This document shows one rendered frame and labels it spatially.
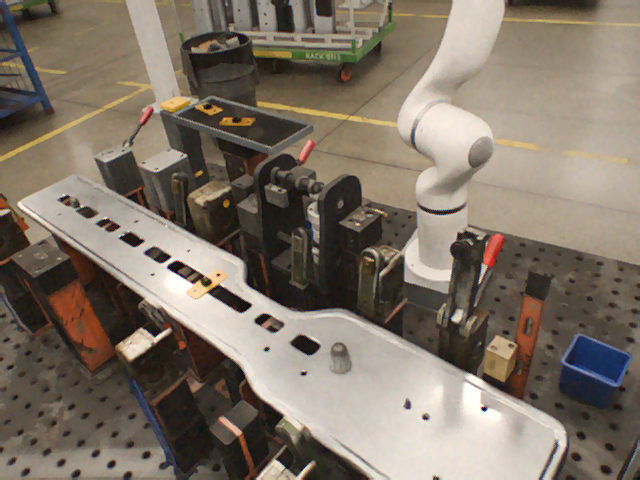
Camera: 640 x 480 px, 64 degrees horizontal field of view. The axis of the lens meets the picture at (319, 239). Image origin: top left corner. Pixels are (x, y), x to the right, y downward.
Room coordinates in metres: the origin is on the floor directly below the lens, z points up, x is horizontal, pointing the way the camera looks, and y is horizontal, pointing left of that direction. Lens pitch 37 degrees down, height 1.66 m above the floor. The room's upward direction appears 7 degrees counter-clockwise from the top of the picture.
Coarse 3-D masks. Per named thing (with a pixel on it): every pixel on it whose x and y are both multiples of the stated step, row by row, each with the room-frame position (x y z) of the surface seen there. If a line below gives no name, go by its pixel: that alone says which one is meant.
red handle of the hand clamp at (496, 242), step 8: (496, 240) 0.62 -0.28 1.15; (504, 240) 0.62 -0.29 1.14; (488, 248) 0.61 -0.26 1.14; (496, 248) 0.61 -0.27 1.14; (488, 256) 0.60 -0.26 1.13; (496, 256) 0.60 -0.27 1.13; (488, 264) 0.59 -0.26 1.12; (480, 280) 0.58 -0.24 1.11; (456, 312) 0.55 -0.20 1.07; (456, 320) 0.54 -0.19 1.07
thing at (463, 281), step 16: (464, 240) 0.55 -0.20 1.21; (480, 240) 0.54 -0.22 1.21; (464, 256) 0.52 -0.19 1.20; (480, 256) 0.54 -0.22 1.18; (464, 272) 0.55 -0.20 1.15; (480, 272) 0.54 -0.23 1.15; (448, 288) 0.55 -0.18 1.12; (464, 288) 0.55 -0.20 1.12; (448, 304) 0.55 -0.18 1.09; (464, 304) 0.53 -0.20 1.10; (448, 320) 0.54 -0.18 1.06; (464, 320) 0.52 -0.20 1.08
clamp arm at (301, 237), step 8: (296, 232) 0.77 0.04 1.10; (304, 232) 0.77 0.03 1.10; (296, 240) 0.77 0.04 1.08; (304, 240) 0.76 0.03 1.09; (312, 240) 0.77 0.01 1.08; (296, 248) 0.76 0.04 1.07; (304, 248) 0.75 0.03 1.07; (312, 248) 0.77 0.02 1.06; (296, 256) 0.77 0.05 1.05; (304, 256) 0.75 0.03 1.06; (296, 264) 0.76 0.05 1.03; (304, 264) 0.75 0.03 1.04; (296, 272) 0.76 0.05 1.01; (304, 272) 0.75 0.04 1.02; (296, 280) 0.75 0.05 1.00; (304, 280) 0.74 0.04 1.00
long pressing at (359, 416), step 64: (64, 192) 1.22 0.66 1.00; (128, 256) 0.90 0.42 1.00; (192, 256) 0.87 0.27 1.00; (192, 320) 0.68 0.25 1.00; (320, 320) 0.64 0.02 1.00; (256, 384) 0.52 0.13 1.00; (320, 384) 0.50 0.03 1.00; (384, 384) 0.48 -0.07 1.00; (448, 384) 0.47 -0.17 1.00; (384, 448) 0.38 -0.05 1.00; (448, 448) 0.37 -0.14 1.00; (512, 448) 0.36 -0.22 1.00
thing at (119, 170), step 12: (120, 144) 1.35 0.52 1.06; (96, 156) 1.29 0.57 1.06; (108, 156) 1.28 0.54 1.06; (120, 156) 1.28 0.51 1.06; (132, 156) 1.31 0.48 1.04; (108, 168) 1.26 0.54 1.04; (120, 168) 1.28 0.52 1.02; (132, 168) 1.30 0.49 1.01; (108, 180) 1.27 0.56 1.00; (120, 180) 1.27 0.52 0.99; (132, 180) 1.29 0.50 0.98; (120, 192) 1.26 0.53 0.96; (132, 192) 1.28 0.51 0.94; (144, 204) 1.30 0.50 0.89; (144, 240) 1.27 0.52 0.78
